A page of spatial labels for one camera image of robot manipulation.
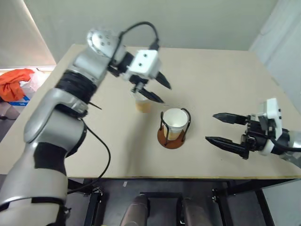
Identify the dark rounded shape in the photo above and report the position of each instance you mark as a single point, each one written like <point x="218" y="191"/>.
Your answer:
<point x="194" y="212"/>
<point x="137" y="212"/>

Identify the clear cup with orange liquid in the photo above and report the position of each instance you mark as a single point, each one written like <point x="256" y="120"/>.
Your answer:
<point x="143" y="107"/>

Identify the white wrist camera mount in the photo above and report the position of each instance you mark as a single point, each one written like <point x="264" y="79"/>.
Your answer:
<point x="270" y="109"/>
<point x="144" y="63"/>

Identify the clear plastic bag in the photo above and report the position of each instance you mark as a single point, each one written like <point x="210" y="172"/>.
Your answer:
<point x="35" y="78"/>

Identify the white paper cup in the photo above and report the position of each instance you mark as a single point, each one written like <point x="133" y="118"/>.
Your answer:
<point x="175" y="117"/>

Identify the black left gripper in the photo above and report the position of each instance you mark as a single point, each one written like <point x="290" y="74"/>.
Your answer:
<point x="139" y="82"/>

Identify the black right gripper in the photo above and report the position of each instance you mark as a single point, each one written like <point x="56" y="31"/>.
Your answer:
<point x="255" y="136"/>

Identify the orange cloth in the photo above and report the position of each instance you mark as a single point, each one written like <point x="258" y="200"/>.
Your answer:
<point x="13" y="82"/>

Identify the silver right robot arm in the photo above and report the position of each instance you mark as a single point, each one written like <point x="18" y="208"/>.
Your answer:
<point x="294" y="139"/>

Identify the black metal table frame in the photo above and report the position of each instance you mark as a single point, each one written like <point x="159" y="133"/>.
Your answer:
<point x="237" y="188"/>

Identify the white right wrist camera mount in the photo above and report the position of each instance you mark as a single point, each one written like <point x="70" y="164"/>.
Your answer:
<point x="270" y="109"/>

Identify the blue and white box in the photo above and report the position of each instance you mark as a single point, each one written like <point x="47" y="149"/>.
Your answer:
<point x="20" y="100"/>

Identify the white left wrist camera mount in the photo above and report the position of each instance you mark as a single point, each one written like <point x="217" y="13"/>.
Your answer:
<point x="144" y="63"/>

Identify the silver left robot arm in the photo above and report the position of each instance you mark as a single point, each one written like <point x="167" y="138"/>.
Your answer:
<point x="47" y="113"/>

